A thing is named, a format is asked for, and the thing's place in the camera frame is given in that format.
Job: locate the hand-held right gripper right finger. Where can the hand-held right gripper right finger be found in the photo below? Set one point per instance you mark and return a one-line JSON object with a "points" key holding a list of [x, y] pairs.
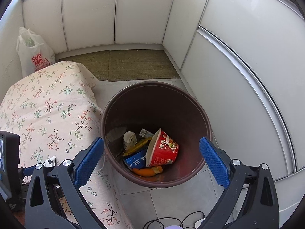
{"points": [[214, 164]]}

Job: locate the red instant noodle bowl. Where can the red instant noodle bowl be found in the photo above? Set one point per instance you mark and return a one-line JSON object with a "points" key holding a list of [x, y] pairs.
{"points": [[164, 152]]}

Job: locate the brown plastic bucket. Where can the brown plastic bucket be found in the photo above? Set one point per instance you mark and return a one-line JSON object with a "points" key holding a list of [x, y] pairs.
{"points": [[152, 105]]}

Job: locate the blue drink carton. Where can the blue drink carton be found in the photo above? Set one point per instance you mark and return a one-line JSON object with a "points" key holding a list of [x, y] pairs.
{"points": [[135, 161]]}

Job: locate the white adapter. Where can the white adapter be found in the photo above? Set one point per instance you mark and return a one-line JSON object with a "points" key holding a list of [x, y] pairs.
{"points": [[199, 225]]}

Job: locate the purple round object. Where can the purple round object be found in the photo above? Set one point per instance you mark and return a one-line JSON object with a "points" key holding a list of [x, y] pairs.
{"points": [[171, 227]]}

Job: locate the floral tablecloth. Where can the floral tablecloth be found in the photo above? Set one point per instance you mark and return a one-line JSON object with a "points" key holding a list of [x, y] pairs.
{"points": [[47, 112]]}

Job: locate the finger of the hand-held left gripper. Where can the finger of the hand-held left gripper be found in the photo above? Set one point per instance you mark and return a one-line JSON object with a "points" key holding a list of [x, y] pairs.
{"points": [[28, 170]]}

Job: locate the orange food scrap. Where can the orange food scrap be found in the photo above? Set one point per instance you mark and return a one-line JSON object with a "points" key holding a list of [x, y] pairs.
{"points": [[145, 171]]}

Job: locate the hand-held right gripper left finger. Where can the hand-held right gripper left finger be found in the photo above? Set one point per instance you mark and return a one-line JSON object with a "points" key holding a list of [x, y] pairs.
{"points": [[88, 164]]}

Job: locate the white cabinet under window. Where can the white cabinet under window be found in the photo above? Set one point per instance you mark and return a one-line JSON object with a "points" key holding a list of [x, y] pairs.
{"points": [[95, 12]]}

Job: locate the woven floor mat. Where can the woven floor mat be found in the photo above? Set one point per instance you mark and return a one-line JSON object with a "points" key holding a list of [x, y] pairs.
{"points": [[88, 64], [143, 64]]}

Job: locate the small white foil packet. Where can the small white foil packet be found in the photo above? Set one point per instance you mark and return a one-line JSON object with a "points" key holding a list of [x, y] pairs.
{"points": [[144, 132]]}

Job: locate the white plastic shopping bag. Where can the white plastic shopping bag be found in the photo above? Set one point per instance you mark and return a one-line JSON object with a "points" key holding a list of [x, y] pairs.
{"points": [[35, 57]]}

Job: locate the yellow snack wrapper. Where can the yellow snack wrapper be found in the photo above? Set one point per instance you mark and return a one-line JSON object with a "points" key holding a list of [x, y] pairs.
{"points": [[140, 145]]}

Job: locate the white paper cup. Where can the white paper cup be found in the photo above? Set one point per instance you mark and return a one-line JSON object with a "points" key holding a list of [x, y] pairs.
{"points": [[129, 139]]}

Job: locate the white curved cabinet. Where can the white curved cabinet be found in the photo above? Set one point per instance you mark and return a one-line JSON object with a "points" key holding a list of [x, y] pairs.
{"points": [[238, 52]]}

